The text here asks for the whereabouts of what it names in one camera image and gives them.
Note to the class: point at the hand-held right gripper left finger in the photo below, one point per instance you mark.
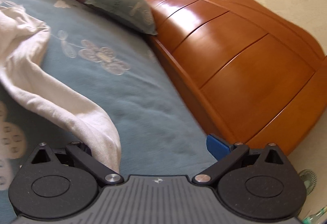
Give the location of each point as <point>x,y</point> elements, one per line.
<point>86,158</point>

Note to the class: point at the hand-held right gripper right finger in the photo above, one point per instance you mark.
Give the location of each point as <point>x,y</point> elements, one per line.
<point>217,147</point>

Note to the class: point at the white long-sleeve shirt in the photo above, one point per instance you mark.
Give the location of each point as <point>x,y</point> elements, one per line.
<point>30,65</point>

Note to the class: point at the bed with blue floral sheet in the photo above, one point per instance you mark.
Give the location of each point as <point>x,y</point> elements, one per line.
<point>143,101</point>

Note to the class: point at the wooden headboard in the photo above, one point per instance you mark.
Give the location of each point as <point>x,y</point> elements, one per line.
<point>230,60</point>

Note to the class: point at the green ribbed round object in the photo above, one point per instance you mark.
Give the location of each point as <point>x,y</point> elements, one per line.
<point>307,180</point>

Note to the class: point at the green printed pillow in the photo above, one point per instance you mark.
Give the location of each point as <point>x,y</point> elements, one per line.
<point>125,6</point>

